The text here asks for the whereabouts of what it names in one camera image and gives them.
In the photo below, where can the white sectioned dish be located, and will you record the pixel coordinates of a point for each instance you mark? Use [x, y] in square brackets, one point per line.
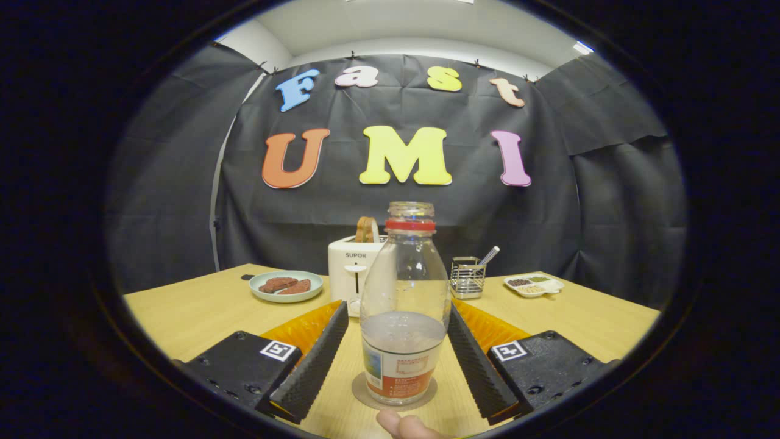
[533, 286]

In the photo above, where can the wooden table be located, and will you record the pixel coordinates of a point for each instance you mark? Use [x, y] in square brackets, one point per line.
[183, 317]

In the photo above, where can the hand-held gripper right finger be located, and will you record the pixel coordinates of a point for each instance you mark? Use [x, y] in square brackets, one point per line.
[478, 366]

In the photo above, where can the white toaster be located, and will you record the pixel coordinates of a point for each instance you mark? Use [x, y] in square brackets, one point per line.
[347, 274]

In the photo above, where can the small ceiling light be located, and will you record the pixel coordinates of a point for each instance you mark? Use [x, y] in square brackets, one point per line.
[583, 47]

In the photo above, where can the pale green plate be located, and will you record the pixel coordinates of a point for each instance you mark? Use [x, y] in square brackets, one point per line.
[286, 298]

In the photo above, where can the round brown coaster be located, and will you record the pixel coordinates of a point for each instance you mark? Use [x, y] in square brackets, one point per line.
[358, 390]

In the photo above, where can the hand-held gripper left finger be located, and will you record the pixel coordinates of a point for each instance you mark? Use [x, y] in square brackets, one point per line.
[314, 366]

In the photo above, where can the brown bread slice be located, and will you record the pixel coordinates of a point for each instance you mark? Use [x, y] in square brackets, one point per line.
[364, 230]

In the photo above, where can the clear plastic juice bottle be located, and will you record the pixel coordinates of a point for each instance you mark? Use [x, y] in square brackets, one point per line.
[405, 280]

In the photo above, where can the reddish brown toast slice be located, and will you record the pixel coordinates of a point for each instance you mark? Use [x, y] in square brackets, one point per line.
[277, 284]
[298, 288]

